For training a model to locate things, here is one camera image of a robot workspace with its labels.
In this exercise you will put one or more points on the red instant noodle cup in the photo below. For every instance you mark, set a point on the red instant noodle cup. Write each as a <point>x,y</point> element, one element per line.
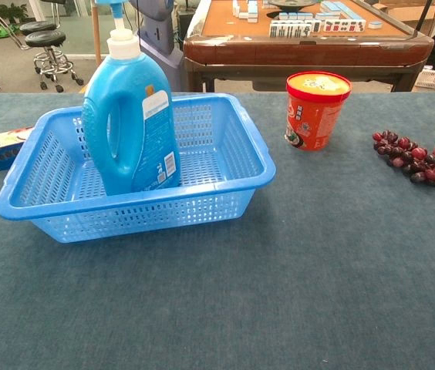
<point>314,119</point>

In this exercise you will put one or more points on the blue detergent pump bottle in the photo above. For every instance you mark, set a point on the blue detergent pump bottle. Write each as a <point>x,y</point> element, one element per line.
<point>125,115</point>

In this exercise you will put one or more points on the cardboard box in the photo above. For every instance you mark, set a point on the cardboard box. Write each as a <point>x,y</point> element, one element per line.
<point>414,13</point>

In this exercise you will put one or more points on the long row blue-backed mahjong tiles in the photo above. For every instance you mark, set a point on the long row blue-backed mahjong tiles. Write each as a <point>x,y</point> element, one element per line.
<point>339,8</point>

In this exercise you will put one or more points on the wooden upright pole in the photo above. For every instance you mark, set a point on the wooden upright pole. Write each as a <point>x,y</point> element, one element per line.
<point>96,38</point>

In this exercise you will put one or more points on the dark red grape bunch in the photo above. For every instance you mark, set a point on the dark red grape bunch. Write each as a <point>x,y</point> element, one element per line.
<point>406,155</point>

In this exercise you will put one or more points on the blue grey table cloth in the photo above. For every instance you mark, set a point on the blue grey table cloth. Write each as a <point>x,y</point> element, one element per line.
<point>240,289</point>

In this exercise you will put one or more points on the single mahjong tile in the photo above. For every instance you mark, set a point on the single mahjong tile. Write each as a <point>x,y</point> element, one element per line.
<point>375,24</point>

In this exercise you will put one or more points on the brown mahjong table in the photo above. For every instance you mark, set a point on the brown mahjong table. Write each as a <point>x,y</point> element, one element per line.
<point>279,50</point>

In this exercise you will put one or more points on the short row blue-backed mahjong tiles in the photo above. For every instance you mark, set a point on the short row blue-backed mahjong tiles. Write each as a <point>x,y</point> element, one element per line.
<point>296,15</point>

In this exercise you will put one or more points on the stacked mahjong tiles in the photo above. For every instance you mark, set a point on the stacked mahjong tiles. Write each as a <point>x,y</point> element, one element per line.
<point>246,9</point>

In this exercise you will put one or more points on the yellow wooden floor bar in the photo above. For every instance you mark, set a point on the yellow wooden floor bar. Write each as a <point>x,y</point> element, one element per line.
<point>83,89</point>

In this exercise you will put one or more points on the blue grey machine base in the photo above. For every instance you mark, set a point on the blue grey machine base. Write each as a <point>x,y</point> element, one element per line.
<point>163,50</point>

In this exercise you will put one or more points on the silver metal tube frame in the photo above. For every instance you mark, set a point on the silver metal tube frame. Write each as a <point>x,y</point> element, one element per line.
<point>7,27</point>

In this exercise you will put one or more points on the row of face-up mahjong tiles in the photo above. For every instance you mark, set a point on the row of face-up mahjong tiles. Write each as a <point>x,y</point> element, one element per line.
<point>317,27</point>

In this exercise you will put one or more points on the black round wheeled stool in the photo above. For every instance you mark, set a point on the black round wheeled stool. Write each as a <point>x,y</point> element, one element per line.
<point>46,38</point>
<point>36,26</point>

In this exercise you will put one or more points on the blue perforated plastic basket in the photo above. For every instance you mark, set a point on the blue perforated plastic basket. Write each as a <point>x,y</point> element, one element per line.
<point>125,216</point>

